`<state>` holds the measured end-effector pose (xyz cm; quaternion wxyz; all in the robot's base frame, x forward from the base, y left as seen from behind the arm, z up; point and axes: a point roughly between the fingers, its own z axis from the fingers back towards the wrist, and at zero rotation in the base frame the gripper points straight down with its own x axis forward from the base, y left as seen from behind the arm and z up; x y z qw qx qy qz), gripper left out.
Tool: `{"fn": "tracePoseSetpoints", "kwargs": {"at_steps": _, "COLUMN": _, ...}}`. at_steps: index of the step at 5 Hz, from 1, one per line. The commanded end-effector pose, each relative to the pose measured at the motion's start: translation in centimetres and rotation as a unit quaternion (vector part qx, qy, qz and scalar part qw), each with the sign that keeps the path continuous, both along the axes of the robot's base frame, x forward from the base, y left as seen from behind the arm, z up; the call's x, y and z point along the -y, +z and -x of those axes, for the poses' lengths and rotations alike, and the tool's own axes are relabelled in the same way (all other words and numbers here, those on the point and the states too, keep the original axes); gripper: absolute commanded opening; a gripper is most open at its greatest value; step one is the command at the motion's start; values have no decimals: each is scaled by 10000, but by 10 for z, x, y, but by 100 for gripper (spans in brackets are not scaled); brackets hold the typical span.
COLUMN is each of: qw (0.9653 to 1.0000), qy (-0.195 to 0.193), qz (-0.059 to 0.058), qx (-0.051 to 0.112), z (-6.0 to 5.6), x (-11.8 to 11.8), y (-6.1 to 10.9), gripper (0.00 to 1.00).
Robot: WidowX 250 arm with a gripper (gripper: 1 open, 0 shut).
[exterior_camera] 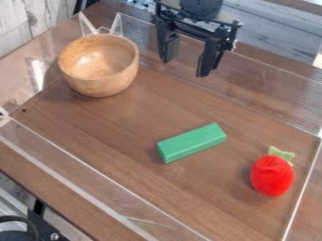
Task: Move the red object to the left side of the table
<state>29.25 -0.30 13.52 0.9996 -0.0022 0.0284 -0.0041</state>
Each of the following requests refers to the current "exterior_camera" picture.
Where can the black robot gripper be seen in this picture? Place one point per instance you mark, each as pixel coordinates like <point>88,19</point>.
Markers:
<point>196,18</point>

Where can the wooden bowl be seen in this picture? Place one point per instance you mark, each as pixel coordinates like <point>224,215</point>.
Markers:
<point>98,64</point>

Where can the red plush strawberry toy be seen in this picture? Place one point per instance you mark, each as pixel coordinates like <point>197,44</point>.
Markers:
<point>271,172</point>

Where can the green rectangular block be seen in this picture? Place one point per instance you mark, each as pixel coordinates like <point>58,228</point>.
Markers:
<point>191,142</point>

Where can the clear acrylic tray walls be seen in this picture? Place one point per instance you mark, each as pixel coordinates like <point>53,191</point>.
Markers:
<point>82,152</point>

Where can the black clamp mount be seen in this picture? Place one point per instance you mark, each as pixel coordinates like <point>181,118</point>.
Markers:
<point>22,224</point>

